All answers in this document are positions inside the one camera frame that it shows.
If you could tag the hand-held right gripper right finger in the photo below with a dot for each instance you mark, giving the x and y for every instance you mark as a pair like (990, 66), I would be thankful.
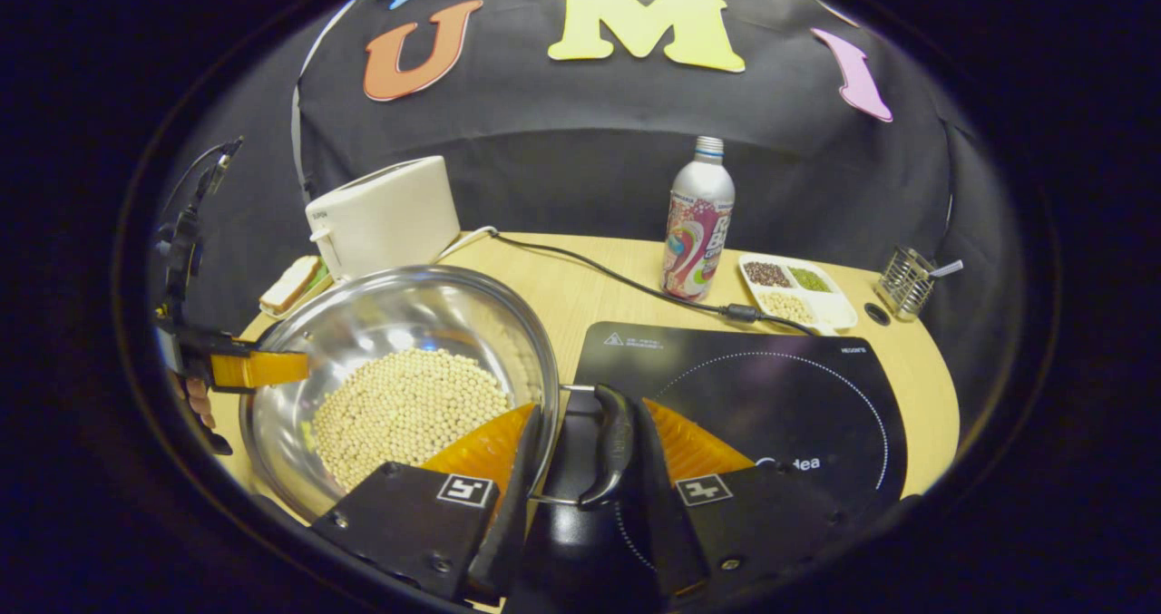
(662, 505)

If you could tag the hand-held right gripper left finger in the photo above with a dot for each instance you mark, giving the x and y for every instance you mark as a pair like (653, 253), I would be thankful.
(508, 523)

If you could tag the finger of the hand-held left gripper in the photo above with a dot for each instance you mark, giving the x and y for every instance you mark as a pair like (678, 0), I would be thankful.
(263, 369)

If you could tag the black induction cooktop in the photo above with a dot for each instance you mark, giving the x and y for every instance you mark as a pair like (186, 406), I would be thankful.
(771, 405)

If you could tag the stainless steel pot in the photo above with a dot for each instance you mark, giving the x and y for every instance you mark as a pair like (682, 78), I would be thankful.
(408, 315)

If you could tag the sandwich with lettuce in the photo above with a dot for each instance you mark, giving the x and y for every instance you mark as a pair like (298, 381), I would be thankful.
(290, 283)

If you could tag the pile of soybeans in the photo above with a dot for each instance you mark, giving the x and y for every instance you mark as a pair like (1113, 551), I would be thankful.
(399, 414)

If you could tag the white toaster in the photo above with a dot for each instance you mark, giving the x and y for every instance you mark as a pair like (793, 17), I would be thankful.
(390, 219)

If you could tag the white divided dish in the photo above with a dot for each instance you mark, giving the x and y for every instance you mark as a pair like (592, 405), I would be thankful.
(830, 310)

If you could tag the silver drink bottle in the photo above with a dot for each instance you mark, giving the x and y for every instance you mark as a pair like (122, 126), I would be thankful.
(697, 224)

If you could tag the metal spoon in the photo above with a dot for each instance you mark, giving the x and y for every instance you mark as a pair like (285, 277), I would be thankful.
(948, 269)

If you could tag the black backdrop cloth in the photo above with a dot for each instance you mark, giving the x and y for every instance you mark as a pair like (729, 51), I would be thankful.
(562, 142)

